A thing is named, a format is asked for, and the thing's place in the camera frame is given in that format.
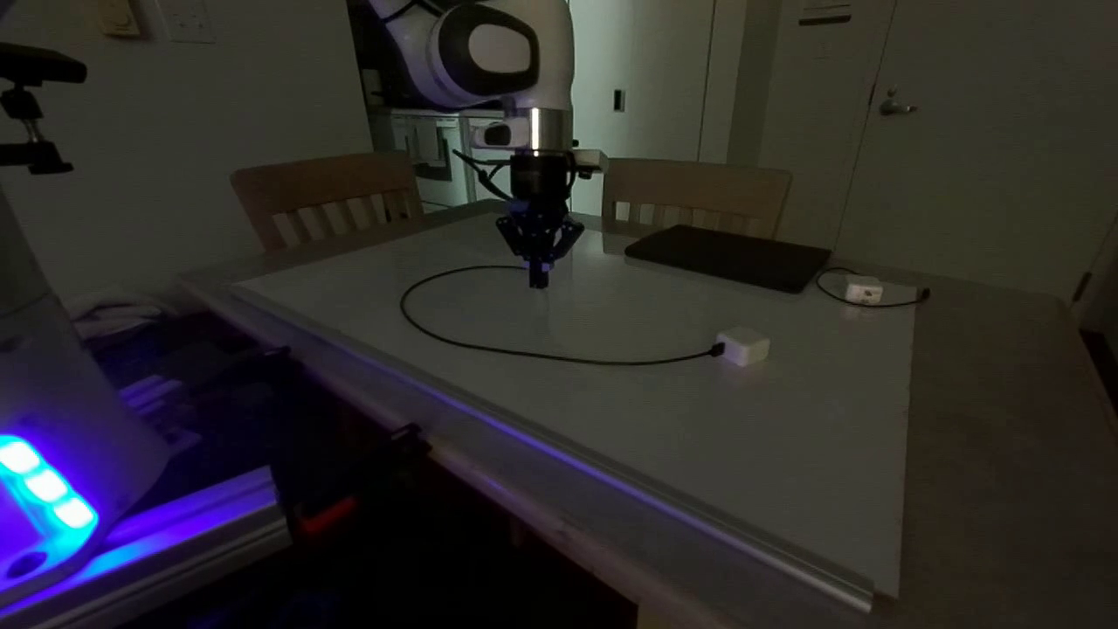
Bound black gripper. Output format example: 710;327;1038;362
497;146;586;291

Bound black charger cable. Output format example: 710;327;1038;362
400;262;728;371

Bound white charger brick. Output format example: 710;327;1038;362
713;327;776;375

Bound white robot base blue lights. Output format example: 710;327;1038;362
0;188;174;586

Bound white kitchen cabinet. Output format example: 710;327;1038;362
372;106;607;221

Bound light wooden slat-back chair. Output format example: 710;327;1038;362
229;149;425;259
600;155;797;241

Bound black closed laptop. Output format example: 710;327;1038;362
621;223;837;297

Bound white table mat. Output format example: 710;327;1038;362
231;209;919;608

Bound small door sign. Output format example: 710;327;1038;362
797;0;856;29

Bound white room door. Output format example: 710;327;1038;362
837;0;1118;301

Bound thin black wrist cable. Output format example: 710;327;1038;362
451;142;521;209

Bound red handled clamp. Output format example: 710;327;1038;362
292;494;360;542

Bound metal door handle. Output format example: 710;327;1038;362
874;86;922;119

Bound white wall light switch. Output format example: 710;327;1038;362
154;0;222;47

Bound aluminium mounting rail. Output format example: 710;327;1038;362
0;464;293;629

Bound small yellowish wall plate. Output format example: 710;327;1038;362
95;0;148;41

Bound black camera on mount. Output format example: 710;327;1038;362
0;41;90;178

